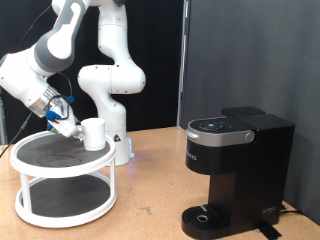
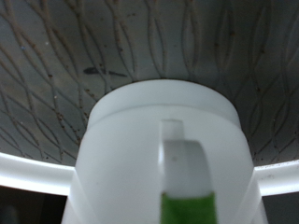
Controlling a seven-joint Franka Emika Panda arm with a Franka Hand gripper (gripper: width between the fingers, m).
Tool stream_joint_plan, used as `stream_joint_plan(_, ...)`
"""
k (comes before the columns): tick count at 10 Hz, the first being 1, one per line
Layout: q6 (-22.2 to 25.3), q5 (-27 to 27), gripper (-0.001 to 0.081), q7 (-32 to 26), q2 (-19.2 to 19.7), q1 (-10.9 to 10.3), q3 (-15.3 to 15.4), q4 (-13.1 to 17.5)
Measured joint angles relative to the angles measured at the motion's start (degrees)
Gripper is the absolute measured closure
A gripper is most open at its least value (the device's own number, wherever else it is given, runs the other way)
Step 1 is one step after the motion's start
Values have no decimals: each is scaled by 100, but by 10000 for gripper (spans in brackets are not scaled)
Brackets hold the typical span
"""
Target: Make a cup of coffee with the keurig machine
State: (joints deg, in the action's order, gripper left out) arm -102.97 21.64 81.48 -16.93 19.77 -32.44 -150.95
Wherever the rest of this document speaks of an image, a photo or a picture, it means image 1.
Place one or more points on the grey fabric backdrop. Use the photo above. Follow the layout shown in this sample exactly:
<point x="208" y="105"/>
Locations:
<point x="250" y="50"/>

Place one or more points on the black tape strip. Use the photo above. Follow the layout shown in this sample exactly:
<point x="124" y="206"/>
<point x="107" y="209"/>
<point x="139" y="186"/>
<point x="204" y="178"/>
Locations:
<point x="270" y="231"/>

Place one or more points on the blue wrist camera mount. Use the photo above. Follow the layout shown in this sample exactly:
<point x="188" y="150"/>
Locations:
<point x="51" y="116"/>

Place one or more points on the white mug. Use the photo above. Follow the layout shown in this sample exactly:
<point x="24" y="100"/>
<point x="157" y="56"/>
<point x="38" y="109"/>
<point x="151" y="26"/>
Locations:
<point x="94" y="133"/>

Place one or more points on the white two-tier turntable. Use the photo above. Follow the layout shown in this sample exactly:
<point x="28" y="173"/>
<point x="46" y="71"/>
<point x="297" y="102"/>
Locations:
<point x="63" y="151"/>

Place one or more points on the Keurig water reservoir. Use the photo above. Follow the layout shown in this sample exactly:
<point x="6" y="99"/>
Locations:
<point x="241" y="111"/>

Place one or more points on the metal frame post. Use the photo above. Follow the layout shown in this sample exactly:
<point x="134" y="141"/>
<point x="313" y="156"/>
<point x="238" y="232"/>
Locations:
<point x="182" y="66"/>
<point x="2" y="123"/>

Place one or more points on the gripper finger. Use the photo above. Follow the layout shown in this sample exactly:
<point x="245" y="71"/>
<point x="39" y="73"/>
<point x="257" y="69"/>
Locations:
<point x="82" y="132"/>
<point x="78" y="136"/>

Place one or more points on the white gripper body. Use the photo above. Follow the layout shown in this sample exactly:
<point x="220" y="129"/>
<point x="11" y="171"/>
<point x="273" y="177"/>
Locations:
<point x="66" y="123"/>

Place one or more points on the black Keurig coffee machine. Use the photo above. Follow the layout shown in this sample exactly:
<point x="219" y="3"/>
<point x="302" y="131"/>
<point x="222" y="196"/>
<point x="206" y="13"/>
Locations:
<point x="246" y="173"/>

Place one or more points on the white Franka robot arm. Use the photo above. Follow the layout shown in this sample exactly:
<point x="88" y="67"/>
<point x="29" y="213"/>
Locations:
<point x="110" y="80"/>

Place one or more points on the black curtain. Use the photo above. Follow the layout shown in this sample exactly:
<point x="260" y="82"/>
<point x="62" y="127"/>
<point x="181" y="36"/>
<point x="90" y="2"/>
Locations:
<point x="160" y="50"/>

